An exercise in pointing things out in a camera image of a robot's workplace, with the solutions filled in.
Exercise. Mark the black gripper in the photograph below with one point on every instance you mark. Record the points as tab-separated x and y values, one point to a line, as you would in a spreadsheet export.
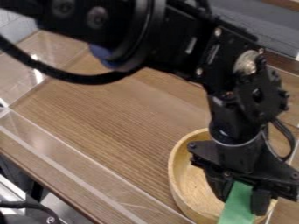
251	164

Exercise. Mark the green rectangular block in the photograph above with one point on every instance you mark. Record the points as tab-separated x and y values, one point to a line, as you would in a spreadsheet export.
237	212

